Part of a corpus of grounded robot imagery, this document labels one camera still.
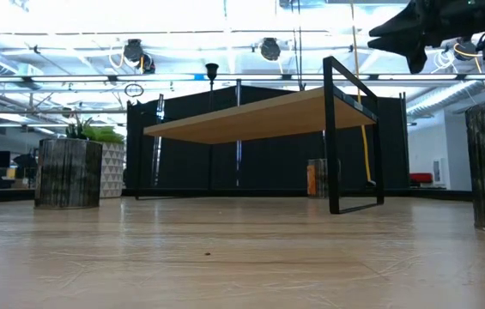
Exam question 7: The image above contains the wooden table black frame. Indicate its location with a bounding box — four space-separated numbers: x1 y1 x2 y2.
133 55 385 215

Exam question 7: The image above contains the green potted plant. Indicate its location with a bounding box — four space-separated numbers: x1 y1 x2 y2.
64 115 126 145

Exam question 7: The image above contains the black ceiling cable reel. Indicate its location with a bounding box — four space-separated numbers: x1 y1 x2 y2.
259 37 282 62
452 37 479 62
122 38 156 75

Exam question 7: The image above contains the red couch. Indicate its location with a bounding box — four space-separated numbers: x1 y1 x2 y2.
409 172 434 185

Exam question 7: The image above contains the white wall box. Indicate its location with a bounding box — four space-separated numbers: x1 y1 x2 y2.
433 157 446 186

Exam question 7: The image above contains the white triangle pattern planter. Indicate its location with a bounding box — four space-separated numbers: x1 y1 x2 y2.
98 141 126 199

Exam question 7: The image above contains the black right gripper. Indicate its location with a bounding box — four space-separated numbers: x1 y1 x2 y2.
367 0 485 75

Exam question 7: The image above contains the black partition wall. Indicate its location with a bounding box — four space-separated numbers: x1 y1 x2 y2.
124 84 410 192

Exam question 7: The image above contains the silver metal pole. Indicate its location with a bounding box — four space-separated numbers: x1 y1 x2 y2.
150 93 166 188
234 78 243 188

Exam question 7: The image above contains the small black funnel object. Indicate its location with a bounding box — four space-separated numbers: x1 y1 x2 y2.
204 62 221 113

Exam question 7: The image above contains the yellow hanging cable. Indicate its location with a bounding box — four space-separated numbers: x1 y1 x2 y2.
349 0 377 186

